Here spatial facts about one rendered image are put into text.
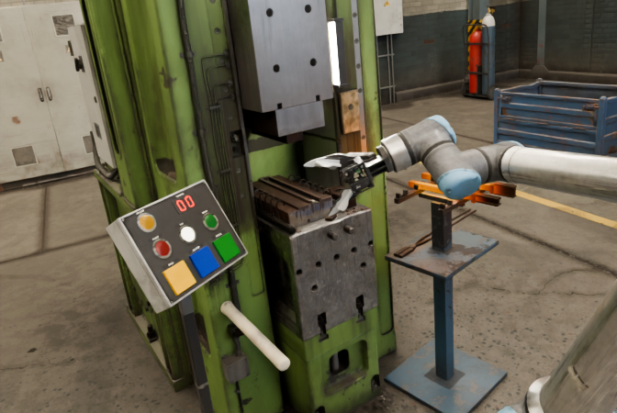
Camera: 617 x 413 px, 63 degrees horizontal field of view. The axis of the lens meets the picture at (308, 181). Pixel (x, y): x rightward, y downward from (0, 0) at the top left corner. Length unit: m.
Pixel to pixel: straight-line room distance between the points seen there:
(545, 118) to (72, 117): 5.43
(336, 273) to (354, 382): 0.55
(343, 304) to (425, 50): 7.92
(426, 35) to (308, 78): 7.91
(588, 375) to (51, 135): 6.56
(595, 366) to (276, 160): 1.69
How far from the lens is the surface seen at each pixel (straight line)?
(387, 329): 2.66
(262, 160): 2.32
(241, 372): 2.16
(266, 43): 1.74
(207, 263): 1.54
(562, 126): 5.41
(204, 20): 1.81
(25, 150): 7.07
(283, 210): 1.91
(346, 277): 2.06
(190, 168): 1.82
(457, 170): 1.20
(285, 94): 1.78
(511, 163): 1.24
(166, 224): 1.52
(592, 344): 1.00
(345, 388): 2.34
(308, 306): 1.99
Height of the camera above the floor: 1.67
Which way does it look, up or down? 18 degrees down
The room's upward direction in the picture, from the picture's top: 6 degrees counter-clockwise
